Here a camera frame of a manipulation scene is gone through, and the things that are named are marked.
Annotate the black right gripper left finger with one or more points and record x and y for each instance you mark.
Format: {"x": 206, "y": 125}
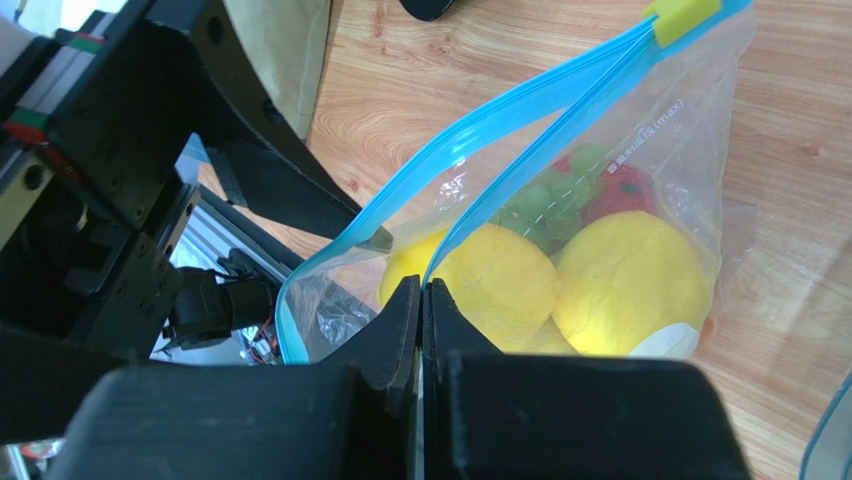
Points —
{"x": 350, "y": 416}

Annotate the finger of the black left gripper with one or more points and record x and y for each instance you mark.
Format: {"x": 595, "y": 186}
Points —
{"x": 259, "y": 160}

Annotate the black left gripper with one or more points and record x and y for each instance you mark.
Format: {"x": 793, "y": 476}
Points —
{"x": 91, "y": 201}

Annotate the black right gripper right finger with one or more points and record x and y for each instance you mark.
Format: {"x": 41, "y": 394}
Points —
{"x": 491, "y": 415}

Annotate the yellow lemon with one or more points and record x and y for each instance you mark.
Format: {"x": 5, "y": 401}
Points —
{"x": 502, "y": 283}

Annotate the yellow pear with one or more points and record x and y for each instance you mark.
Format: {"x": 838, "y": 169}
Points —
{"x": 633, "y": 286}

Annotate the green grape bunch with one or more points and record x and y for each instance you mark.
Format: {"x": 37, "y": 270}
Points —
{"x": 531, "y": 212}

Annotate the clear zip top bag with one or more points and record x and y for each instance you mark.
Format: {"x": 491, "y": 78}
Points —
{"x": 657, "y": 97}

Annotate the red tomato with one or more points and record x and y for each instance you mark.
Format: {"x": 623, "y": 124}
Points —
{"x": 592, "y": 187}

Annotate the beige bumpy fruit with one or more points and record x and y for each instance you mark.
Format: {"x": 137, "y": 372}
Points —
{"x": 547, "y": 340}

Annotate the orange fruit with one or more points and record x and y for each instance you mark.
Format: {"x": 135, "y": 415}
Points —
{"x": 708, "y": 329}

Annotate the black baseball cap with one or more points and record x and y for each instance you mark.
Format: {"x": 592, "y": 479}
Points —
{"x": 426, "y": 10}

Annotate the grey fruit tray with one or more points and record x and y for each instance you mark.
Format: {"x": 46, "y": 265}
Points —
{"x": 828, "y": 453}

